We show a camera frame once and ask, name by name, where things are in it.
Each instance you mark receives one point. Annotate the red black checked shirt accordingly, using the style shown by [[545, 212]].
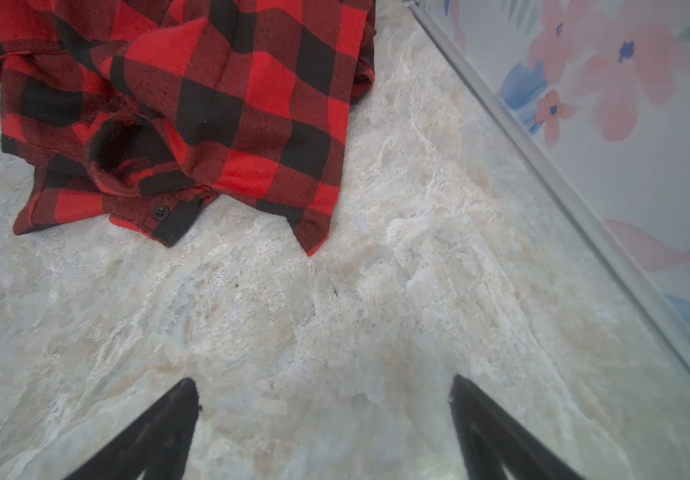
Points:
[[147, 111]]

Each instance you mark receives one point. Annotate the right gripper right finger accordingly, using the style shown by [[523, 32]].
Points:
[[496, 446]]

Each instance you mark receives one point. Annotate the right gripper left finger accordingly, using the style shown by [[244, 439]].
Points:
[[155, 445]]

